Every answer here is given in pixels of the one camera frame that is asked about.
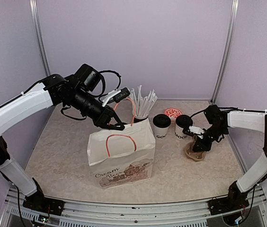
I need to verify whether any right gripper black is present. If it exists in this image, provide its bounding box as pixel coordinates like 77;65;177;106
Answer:
193;123;228;151

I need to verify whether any brown cardboard cup carrier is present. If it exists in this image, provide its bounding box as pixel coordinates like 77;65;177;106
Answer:
184;135;206;162

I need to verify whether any white paper cup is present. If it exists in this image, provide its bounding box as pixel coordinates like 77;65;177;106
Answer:
153;125;169;139
175;124;189;140

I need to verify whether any white paper takeout bag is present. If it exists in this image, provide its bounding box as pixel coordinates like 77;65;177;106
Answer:
87;119;156;189

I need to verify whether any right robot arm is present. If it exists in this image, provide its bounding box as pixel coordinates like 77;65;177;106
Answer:
187;105;267;210

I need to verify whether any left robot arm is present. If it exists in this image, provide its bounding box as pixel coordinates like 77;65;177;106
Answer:
0;64;130;210

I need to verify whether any black cup with straws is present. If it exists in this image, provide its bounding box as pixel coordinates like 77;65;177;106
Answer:
133;116;148;123

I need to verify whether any white wrapped straws bundle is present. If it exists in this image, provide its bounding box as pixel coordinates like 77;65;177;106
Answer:
129;85;158;119

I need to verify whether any red patterned white bowl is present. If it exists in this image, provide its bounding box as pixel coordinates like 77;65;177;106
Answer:
164;107;183;121

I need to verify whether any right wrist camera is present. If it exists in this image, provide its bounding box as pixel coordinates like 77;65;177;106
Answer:
182;126;205;139

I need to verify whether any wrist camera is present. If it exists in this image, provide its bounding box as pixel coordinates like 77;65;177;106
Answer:
102;87;130;107
182;126;205;139

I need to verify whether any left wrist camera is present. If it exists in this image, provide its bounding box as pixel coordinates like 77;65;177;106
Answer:
102;87;130;107

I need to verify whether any left aluminium frame post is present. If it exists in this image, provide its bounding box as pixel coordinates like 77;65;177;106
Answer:
29;0;51;77

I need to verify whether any aluminium frame post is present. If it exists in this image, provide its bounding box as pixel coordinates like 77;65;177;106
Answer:
210;0;239;104
29;0;51;77

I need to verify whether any right aluminium frame post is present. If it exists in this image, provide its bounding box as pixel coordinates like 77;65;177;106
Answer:
210;0;239;104

